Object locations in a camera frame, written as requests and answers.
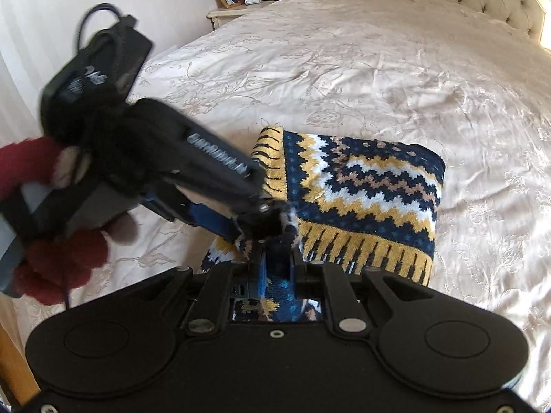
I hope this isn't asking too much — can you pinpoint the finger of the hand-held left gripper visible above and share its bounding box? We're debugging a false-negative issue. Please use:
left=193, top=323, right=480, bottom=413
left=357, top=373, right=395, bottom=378
left=236, top=198, right=299, bottom=242
left=178, top=200, right=244, bottom=242

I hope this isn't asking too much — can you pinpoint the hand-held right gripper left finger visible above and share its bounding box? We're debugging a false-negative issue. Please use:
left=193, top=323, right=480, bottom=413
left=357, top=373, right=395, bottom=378
left=137, top=252, right=268, bottom=335

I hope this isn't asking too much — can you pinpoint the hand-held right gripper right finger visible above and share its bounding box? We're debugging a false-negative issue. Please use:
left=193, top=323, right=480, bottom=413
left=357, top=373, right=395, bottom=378
left=288, top=250, right=435, bottom=336

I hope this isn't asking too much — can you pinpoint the navy yellow patterned knit sweater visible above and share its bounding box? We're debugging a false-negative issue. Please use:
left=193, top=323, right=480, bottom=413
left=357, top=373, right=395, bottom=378
left=200, top=126, right=445, bottom=323

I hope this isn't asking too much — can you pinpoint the person's left hand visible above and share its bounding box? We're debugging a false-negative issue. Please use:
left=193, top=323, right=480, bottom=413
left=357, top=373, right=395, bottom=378
left=0, top=137, right=139, bottom=307

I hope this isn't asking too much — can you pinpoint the white curtain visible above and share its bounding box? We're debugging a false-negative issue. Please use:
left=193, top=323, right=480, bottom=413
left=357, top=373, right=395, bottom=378
left=0, top=0, right=130, bottom=147

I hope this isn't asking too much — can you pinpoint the white nightstand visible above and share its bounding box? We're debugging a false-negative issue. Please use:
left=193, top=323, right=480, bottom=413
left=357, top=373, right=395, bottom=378
left=207, top=0, right=278, bottom=32

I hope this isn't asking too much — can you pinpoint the cream embroidered bedspread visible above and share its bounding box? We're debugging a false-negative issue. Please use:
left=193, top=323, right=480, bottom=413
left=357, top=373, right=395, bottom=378
left=9, top=0, right=551, bottom=413

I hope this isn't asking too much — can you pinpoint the black cable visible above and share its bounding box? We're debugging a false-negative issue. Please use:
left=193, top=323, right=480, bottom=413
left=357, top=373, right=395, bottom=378
left=76, top=3, right=139, bottom=57

